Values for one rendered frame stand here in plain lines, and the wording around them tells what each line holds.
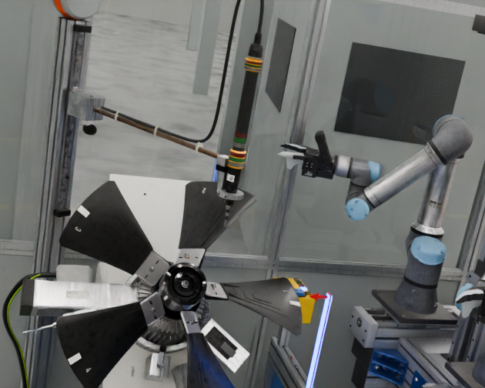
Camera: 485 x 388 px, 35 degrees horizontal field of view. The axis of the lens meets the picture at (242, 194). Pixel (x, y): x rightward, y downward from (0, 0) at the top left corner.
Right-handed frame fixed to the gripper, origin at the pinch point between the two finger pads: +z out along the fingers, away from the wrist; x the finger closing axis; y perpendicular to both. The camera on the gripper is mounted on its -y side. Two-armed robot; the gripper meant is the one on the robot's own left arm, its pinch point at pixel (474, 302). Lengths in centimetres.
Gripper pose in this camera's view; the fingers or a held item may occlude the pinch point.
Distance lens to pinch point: 171.3
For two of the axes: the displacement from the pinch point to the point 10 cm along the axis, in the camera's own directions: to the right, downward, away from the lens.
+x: -6.9, -1.9, 7.0
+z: -7.2, 0.8, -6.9
